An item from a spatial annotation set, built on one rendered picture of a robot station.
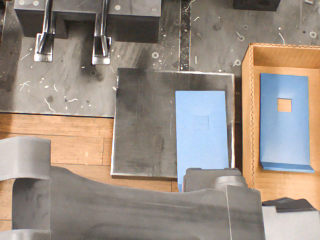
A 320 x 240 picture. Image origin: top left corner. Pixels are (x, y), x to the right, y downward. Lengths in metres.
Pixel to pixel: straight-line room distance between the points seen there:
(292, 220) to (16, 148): 0.31
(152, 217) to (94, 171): 0.39
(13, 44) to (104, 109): 0.17
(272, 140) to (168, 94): 0.16
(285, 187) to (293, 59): 0.18
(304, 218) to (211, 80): 0.33
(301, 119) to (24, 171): 0.56
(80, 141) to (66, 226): 0.45
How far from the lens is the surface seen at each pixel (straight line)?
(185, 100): 0.88
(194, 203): 0.53
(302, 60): 0.93
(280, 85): 0.93
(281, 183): 0.89
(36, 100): 0.92
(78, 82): 0.92
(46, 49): 0.85
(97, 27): 0.86
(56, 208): 0.44
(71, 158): 0.88
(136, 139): 0.87
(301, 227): 0.64
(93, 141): 0.89
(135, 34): 0.92
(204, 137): 0.87
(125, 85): 0.89
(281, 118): 0.91
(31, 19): 0.91
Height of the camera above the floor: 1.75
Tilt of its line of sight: 70 degrees down
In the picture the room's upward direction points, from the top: 8 degrees clockwise
